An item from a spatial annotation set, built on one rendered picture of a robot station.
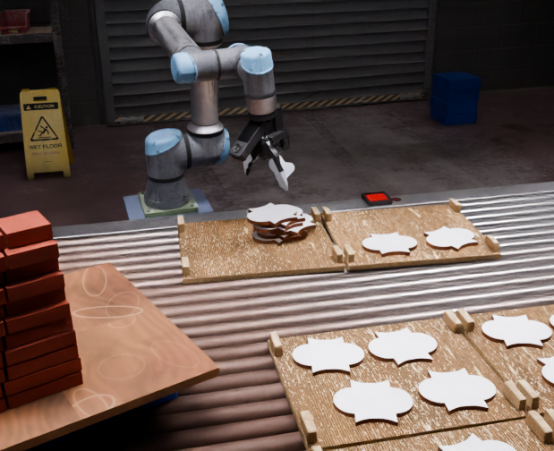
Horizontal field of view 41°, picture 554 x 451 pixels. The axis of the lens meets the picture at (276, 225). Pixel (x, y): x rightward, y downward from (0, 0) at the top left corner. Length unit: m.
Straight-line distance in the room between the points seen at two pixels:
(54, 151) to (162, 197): 3.12
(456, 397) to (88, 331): 0.70
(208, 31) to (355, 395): 1.22
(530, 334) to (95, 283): 0.93
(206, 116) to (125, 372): 1.17
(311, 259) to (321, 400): 0.58
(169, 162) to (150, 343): 1.03
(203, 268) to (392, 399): 0.68
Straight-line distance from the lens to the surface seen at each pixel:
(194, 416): 1.40
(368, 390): 1.41
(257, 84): 1.78
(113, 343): 1.40
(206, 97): 2.29
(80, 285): 1.62
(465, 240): 2.03
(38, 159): 5.45
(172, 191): 2.36
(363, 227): 2.09
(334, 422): 1.35
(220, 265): 1.88
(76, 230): 2.21
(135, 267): 1.95
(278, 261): 1.89
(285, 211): 2.01
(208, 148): 2.34
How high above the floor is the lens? 1.78
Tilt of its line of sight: 24 degrees down
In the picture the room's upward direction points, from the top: 1 degrees counter-clockwise
